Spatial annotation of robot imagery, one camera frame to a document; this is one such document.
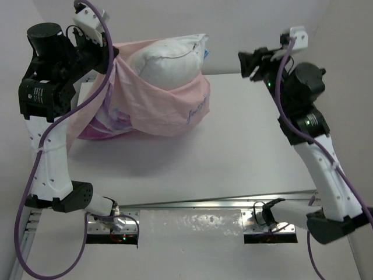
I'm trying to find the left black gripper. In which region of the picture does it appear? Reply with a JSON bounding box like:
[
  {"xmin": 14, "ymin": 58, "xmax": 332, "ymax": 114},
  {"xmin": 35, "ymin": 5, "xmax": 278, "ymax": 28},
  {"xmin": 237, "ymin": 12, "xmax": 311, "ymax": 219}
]
[{"xmin": 56, "ymin": 27, "xmax": 117, "ymax": 84}]

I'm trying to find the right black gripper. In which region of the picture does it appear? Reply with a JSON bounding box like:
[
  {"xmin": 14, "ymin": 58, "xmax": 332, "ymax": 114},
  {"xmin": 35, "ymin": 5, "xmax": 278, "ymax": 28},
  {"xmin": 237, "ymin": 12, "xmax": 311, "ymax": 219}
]
[{"xmin": 237, "ymin": 43, "xmax": 290, "ymax": 109}]

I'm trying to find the white pillow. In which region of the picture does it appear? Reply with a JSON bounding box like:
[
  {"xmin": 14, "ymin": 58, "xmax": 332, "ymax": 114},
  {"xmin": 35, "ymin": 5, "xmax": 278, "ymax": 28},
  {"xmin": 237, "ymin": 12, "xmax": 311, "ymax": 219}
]
[{"xmin": 129, "ymin": 34, "xmax": 209, "ymax": 90}]

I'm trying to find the pink purple pillowcase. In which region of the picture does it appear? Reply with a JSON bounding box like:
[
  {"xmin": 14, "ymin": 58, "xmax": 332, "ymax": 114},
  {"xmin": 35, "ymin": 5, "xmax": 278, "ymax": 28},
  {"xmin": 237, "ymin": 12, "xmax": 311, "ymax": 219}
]
[{"xmin": 66, "ymin": 39, "xmax": 210, "ymax": 146}]

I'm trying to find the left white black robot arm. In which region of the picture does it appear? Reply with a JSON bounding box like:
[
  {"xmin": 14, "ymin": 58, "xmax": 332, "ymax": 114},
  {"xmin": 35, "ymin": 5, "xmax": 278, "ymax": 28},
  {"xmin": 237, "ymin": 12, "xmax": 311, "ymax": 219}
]
[{"xmin": 18, "ymin": 23, "xmax": 118, "ymax": 216}]

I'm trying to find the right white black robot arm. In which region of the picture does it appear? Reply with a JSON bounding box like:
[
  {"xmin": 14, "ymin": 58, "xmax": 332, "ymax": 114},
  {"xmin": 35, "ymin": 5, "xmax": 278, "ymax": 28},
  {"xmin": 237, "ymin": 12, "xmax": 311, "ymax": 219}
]
[{"xmin": 238, "ymin": 48, "xmax": 372, "ymax": 244}]

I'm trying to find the white front cover board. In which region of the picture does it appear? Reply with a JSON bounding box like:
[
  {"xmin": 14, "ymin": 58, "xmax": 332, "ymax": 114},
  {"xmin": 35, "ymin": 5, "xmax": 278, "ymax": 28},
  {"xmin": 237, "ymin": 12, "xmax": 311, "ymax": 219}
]
[{"xmin": 27, "ymin": 210, "xmax": 360, "ymax": 279}]

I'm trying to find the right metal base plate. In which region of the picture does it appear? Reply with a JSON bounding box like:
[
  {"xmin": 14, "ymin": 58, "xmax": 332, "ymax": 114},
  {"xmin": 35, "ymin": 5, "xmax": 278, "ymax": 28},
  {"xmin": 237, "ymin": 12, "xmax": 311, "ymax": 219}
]
[{"xmin": 241, "ymin": 209, "xmax": 297, "ymax": 233}]

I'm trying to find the metal base plate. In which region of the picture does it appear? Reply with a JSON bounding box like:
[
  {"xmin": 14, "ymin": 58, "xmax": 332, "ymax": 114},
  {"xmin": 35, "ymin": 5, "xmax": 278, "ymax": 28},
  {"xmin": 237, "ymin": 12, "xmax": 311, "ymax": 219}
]
[
  {"xmin": 87, "ymin": 211, "xmax": 140, "ymax": 234},
  {"xmin": 241, "ymin": 209, "xmax": 297, "ymax": 233}
]

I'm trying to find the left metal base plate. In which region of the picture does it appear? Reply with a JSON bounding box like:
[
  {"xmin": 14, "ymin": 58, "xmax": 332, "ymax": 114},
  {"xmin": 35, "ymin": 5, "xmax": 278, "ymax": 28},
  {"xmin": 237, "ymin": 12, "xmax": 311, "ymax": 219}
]
[{"xmin": 87, "ymin": 211, "xmax": 140, "ymax": 234}]

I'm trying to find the aluminium frame rail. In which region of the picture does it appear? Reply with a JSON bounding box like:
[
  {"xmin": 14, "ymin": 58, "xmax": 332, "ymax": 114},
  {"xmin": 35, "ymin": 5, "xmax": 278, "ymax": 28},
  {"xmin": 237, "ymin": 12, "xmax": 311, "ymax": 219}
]
[{"xmin": 9, "ymin": 208, "xmax": 41, "ymax": 279}]

